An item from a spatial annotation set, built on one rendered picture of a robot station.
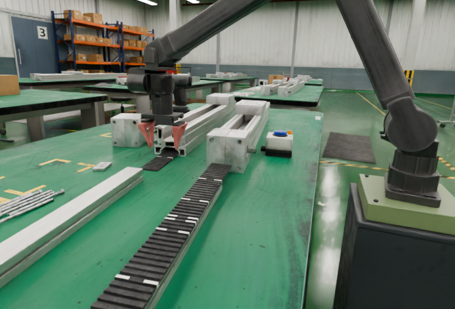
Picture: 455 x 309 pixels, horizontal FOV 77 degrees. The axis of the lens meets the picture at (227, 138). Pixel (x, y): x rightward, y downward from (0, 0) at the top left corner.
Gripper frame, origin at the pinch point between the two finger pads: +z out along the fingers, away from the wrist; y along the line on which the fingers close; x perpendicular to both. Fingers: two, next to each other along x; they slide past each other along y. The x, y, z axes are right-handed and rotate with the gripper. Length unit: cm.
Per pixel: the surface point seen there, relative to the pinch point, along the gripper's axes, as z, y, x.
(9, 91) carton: -1, 180, -112
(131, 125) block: -3.1, 15.0, -8.9
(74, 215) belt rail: 1.6, -1.7, 37.6
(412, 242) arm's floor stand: 7, -57, 23
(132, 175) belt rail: 1.5, -1.7, 20.1
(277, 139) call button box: -1.1, -31.4, -12.5
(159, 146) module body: 1.9, 3.5, -4.6
